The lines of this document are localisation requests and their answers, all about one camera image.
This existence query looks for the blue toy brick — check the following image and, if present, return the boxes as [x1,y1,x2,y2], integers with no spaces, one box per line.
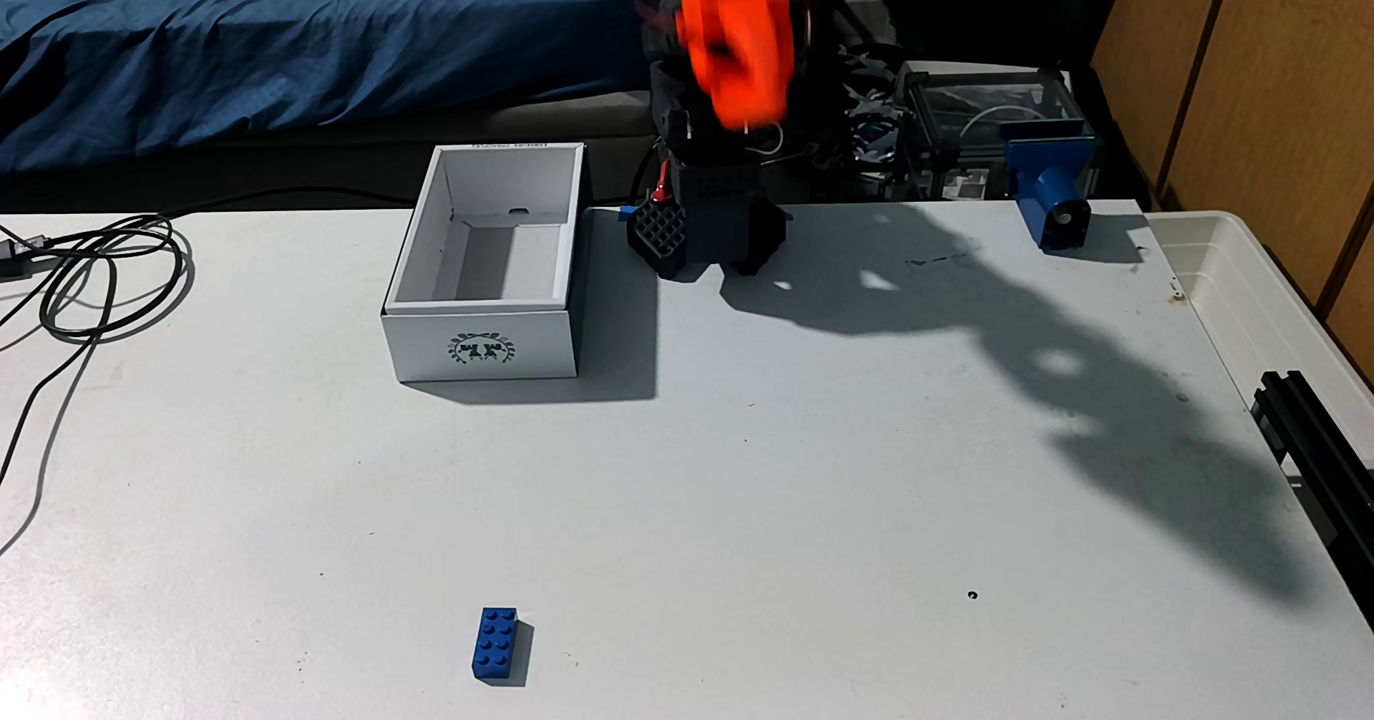
[471,606,520,683]

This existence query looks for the white cardboard box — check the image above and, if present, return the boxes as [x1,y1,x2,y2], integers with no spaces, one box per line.
[380,141,588,385]

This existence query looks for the grey bed base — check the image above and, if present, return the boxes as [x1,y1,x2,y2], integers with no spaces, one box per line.
[0,89,658,215]

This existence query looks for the blue bed sheet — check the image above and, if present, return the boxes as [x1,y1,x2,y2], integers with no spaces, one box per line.
[0,0,658,174]

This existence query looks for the wooden wardrobe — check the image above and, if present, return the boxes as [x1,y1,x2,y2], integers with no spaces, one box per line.
[1089,0,1374,389]

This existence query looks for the white plastic tub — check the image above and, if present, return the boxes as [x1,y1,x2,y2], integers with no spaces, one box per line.
[1146,210,1374,399]

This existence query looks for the black aluminium extrusion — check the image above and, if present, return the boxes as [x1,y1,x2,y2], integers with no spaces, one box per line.
[1250,370,1374,627]

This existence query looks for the black power plug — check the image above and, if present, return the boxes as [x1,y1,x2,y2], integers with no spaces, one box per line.
[0,233,52,279]

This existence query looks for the clear plastic enclosure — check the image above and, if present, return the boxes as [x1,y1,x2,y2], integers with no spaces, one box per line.
[896,63,1088,202]

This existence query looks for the blue printed clamp mount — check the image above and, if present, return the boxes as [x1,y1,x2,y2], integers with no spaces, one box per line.
[1000,136,1101,252]

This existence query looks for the coiled black cable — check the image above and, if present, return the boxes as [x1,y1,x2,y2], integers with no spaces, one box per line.
[0,213,195,560]

